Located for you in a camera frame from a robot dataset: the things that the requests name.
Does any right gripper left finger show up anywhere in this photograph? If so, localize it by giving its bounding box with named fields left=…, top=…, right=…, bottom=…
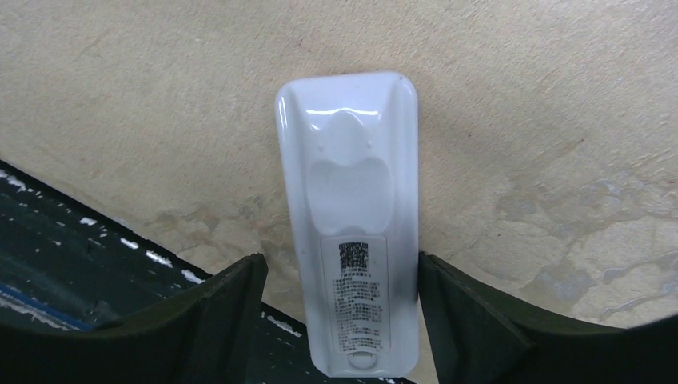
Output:
left=1, top=254, right=268, bottom=383

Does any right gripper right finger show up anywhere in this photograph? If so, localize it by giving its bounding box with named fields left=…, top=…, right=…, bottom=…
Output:
left=418, top=252, right=677, bottom=383

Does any white battery cover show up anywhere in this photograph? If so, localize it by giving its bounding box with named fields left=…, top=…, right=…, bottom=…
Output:
left=321, top=235, right=391, bottom=354

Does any white remote control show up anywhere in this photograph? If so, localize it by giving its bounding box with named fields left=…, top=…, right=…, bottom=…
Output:
left=276, top=71, right=419, bottom=378

